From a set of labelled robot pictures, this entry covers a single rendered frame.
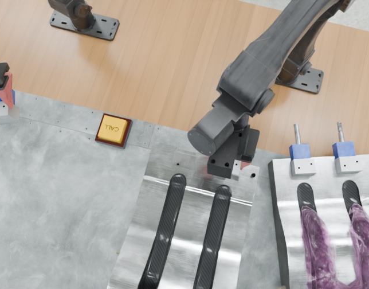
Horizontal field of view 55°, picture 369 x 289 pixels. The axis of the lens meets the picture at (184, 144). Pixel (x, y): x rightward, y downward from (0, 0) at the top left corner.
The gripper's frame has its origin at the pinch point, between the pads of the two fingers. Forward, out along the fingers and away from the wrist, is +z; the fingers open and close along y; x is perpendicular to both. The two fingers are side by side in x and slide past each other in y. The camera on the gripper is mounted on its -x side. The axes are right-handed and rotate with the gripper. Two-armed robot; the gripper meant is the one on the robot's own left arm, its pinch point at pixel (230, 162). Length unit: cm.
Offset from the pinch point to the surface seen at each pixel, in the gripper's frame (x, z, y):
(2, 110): -5, -8, -52
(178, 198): -7.5, 8.2, -10.1
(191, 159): 2.8, 6.4, -9.9
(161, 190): -7.2, 6.9, -14.2
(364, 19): 146, 54, 42
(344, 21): 142, 54, 32
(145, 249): -20.3, 10.4, -13.7
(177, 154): 2.8, 5.8, -13.5
